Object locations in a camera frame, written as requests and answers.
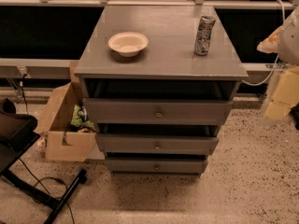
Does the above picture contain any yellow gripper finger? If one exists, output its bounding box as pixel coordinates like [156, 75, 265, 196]
[263, 66, 299, 121]

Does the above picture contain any grey drawer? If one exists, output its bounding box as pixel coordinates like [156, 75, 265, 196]
[96, 134, 219, 155]
[105, 158, 208, 174]
[83, 98, 232, 125]

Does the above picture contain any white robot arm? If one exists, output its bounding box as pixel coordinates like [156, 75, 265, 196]
[257, 7, 299, 121]

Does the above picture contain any grey drawer cabinet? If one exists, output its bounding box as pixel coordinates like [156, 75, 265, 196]
[74, 5, 249, 176]

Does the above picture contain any grey top drawer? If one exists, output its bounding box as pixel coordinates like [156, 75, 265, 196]
[83, 98, 232, 125]

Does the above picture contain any grey bottom drawer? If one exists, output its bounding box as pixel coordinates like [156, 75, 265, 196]
[105, 158, 208, 174]

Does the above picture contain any crushed drink can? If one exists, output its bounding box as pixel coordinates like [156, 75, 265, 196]
[194, 15, 216, 56]

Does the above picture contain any green snack bag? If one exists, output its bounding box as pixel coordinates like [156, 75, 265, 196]
[70, 105, 95, 132]

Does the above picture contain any brown cardboard box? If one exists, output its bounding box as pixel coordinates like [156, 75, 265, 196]
[36, 61, 96, 161]

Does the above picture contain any black stand with base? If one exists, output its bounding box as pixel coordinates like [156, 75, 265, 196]
[0, 98, 87, 224]

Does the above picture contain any grey metal railing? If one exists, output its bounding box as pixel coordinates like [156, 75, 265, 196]
[0, 0, 299, 85]

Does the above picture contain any white cable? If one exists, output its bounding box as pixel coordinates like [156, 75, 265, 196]
[241, 0, 287, 87]

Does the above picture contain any black floor cable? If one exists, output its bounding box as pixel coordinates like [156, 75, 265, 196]
[18, 158, 77, 224]

